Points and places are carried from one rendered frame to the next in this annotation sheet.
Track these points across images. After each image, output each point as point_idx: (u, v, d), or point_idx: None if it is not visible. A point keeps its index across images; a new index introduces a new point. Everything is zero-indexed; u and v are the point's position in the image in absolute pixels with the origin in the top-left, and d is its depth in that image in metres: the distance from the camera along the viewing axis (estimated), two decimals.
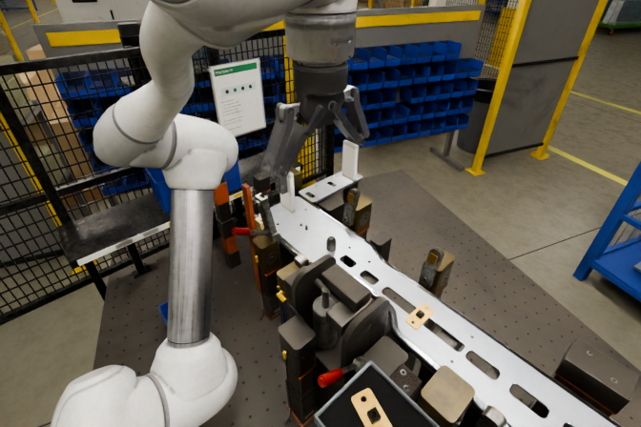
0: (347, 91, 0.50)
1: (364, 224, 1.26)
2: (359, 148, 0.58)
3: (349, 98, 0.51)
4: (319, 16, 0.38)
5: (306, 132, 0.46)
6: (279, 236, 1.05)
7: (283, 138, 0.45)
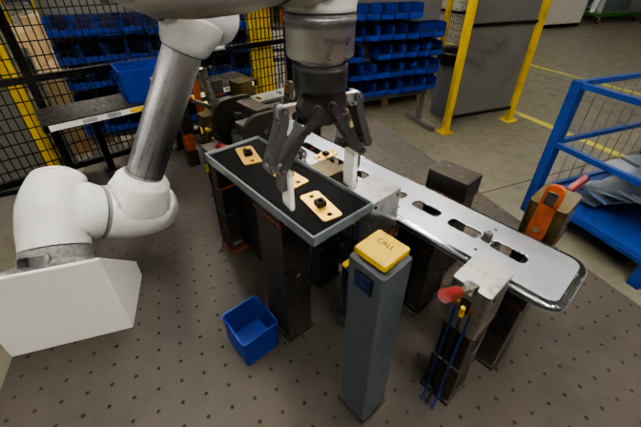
0: (351, 94, 0.50)
1: None
2: (360, 155, 0.56)
3: (352, 102, 0.50)
4: (312, 16, 0.38)
5: (303, 132, 0.47)
6: None
7: (279, 137, 0.46)
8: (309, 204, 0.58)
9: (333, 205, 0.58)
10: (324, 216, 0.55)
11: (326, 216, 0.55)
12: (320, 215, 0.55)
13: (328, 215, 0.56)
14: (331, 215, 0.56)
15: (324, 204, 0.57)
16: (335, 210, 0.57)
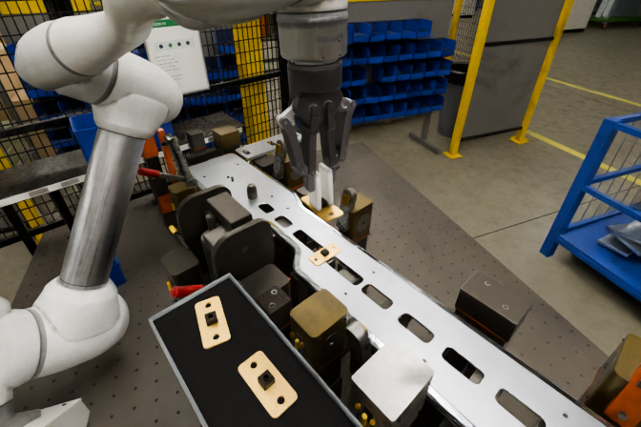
0: (345, 100, 0.51)
1: (298, 179, 1.23)
2: (335, 172, 0.55)
3: (344, 107, 0.51)
4: (303, 14, 0.39)
5: (311, 133, 0.48)
6: (196, 182, 1.02)
7: (293, 144, 0.48)
8: (310, 205, 0.58)
9: (334, 205, 0.58)
10: (326, 216, 0.55)
11: (328, 216, 0.55)
12: (322, 215, 0.55)
13: (330, 215, 0.55)
14: (333, 214, 0.55)
15: (325, 204, 0.57)
16: (336, 210, 0.57)
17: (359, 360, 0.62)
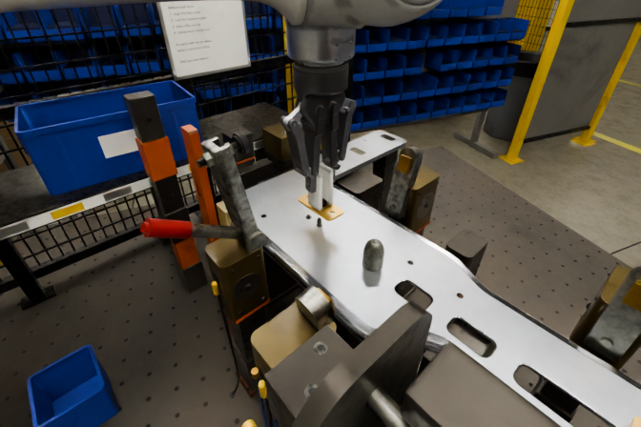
0: (346, 100, 0.51)
1: (423, 217, 0.70)
2: (335, 171, 0.56)
3: (345, 107, 0.51)
4: None
5: (317, 135, 0.48)
6: (263, 239, 0.48)
7: (299, 146, 0.47)
8: (309, 205, 0.58)
9: (333, 204, 0.58)
10: (328, 215, 0.55)
11: (330, 215, 0.55)
12: (324, 215, 0.56)
13: (331, 214, 0.56)
14: (334, 214, 0.56)
15: (324, 203, 0.57)
16: (336, 209, 0.57)
17: None
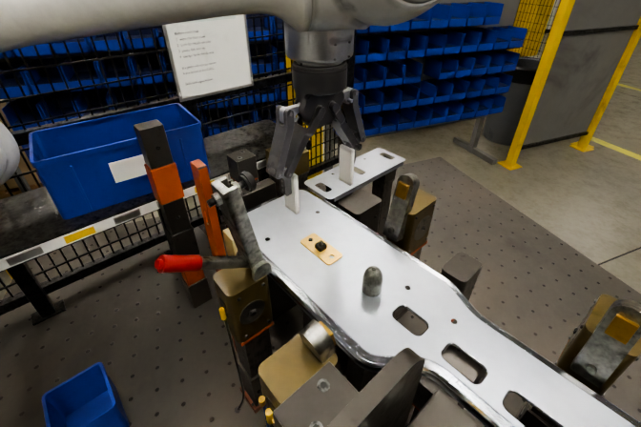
0: (347, 92, 0.50)
1: (421, 238, 0.72)
2: (355, 152, 0.57)
3: (348, 99, 0.51)
4: None
5: (307, 132, 0.47)
6: (268, 268, 0.51)
7: (285, 140, 0.45)
8: (311, 248, 0.63)
9: (332, 247, 0.63)
10: (327, 259, 0.61)
11: (330, 260, 0.61)
12: (324, 259, 0.61)
13: (331, 258, 0.61)
14: (333, 258, 0.61)
15: (325, 247, 0.63)
16: (335, 252, 0.62)
17: None
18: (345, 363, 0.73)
